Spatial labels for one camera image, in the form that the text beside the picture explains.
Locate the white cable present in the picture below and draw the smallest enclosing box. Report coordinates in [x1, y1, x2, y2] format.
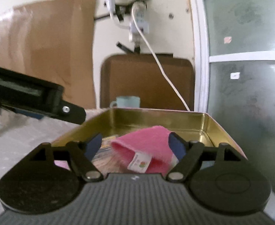
[130, 2, 191, 112]

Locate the light teal mug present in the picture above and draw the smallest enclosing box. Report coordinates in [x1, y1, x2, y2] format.
[110, 96, 141, 108]

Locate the white wall socket adapter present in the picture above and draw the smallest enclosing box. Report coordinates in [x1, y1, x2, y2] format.
[129, 1, 149, 53]

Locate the pink towel cloth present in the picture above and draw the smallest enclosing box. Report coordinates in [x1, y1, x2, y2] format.
[111, 126, 178, 176]

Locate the grey floral tablecloth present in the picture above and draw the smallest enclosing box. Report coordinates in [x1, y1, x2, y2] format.
[0, 107, 110, 223]

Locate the brown chair back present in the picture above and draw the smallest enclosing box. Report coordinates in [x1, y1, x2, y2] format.
[100, 54, 195, 111]

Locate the pink tin box gold interior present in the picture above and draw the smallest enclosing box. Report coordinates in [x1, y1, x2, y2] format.
[52, 108, 243, 153]

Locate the large cardboard sheet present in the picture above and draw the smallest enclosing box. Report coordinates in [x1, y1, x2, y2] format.
[0, 0, 96, 109]

